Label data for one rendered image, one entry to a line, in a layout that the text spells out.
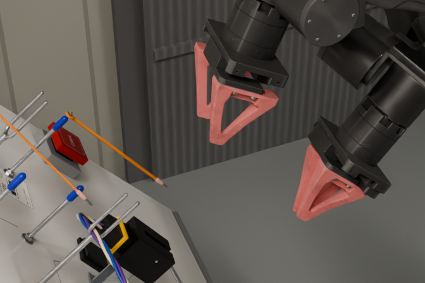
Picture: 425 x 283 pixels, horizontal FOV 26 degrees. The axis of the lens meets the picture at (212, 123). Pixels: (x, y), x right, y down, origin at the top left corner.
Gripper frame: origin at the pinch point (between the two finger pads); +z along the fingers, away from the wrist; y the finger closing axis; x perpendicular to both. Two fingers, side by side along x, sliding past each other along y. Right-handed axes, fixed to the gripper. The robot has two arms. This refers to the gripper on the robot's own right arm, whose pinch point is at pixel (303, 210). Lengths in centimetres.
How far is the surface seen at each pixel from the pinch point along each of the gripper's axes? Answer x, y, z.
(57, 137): -20.1, -23.0, 15.8
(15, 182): -31.9, 5.5, 9.4
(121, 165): 50, -150, 71
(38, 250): -23.1, -0.2, 18.5
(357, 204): 106, -125, 37
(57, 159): -19.1, -21.2, 17.8
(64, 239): -18.7, -5.9, 19.3
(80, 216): -23.9, 4.8, 10.1
